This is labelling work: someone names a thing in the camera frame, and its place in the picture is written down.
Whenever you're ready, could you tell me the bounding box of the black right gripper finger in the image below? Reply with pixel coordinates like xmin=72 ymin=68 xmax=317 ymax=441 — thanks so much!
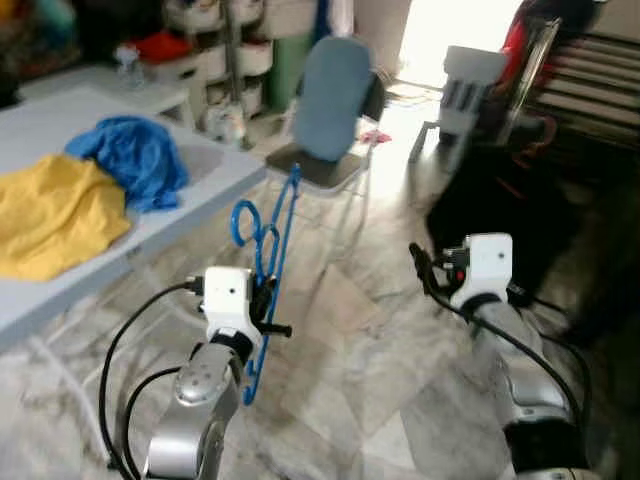
xmin=409 ymin=242 xmax=443 ymax=298

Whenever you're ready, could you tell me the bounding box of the blue plastic hanger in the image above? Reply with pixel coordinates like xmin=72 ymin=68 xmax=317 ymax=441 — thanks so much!
xmin=229 ymin=163 xmax=305 ymax=407

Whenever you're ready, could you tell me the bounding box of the blue shirt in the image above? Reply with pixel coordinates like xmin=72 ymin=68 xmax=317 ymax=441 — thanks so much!
xmin=64 ymin=114 xmax=191 ymax=214

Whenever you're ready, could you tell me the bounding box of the black garment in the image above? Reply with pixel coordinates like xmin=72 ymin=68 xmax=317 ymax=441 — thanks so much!
xmin=424 ymin=118 xmax=606 ymax=336

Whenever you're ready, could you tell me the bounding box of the pink cloth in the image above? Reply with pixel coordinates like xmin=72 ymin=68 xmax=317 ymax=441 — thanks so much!
xmin=358 ymin=127 xmax=394 ymax=147

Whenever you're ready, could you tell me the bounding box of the grey folding chair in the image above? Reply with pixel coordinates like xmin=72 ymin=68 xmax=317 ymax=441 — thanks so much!
xmin=264 ymin=37 xmax=389 ymax=241

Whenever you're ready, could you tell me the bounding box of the white kids chair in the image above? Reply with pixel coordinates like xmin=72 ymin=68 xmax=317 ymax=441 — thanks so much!
xmin=408 ymin=45 xmax=508 ymax=168

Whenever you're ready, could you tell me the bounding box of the blue-grey chair cushion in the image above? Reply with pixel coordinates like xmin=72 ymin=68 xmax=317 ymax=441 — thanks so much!
xmin=294 ymin=37 xmax=375 ymax=164

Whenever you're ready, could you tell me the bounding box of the black metal drying rack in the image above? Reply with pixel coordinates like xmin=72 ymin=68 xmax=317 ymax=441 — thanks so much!
xmin=498 ymin=0 xmax=640 ymax=156

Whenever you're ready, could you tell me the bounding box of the yellow cloth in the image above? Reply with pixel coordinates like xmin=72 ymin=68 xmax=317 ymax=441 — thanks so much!
xmin=0 ymin=152 xmax=134 ymax=283

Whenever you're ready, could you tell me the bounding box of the red garment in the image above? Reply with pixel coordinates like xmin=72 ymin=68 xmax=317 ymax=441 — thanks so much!
xmin=498 ymin=15 xmax=536 ymax=86

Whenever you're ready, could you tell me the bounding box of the green bin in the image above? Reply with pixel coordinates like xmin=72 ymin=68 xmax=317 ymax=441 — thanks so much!
xmin=267 ymin=33 xmax=317 ymax=113

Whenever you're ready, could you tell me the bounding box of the white low table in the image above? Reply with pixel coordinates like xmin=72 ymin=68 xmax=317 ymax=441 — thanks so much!
xmin=18 ymin=60 xmax=198 ymax=129

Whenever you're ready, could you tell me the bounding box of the white shelf unit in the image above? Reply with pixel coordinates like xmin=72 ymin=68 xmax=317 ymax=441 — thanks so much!
xmin=163 ymin=0 xmax=323 ymax=123

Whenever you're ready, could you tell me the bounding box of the clear water bottle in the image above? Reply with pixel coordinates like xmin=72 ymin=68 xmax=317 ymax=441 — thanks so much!
xmin=114 ymin=44 xmax=143 ymax=89

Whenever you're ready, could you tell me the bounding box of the red cloth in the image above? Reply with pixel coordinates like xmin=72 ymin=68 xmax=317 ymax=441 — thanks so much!
xmin=133 ymin=30 xmax=195 ymax=64

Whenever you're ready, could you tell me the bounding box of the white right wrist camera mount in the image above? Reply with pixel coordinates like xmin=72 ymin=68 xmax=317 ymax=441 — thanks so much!
xmin=461 ymin=233 xmax=515 ymax=307

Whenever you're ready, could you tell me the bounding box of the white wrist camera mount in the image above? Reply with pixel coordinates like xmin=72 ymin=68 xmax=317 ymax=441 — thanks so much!
xmin=201 ymin=266 xmax=254 ymax=347
xmin=461 ymin=233 xmax=515 ymax=307

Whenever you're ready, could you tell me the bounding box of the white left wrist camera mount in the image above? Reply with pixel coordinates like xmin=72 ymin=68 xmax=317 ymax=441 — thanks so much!
xmin=201 ymin=266 xmax=254 ymax=347

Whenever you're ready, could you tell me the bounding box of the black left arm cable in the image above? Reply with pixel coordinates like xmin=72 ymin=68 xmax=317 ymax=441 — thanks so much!
xmin=98 ymin=282 xmax=207 ymax=471
xmin=118 ymin=366 xmax=183 ymax=476

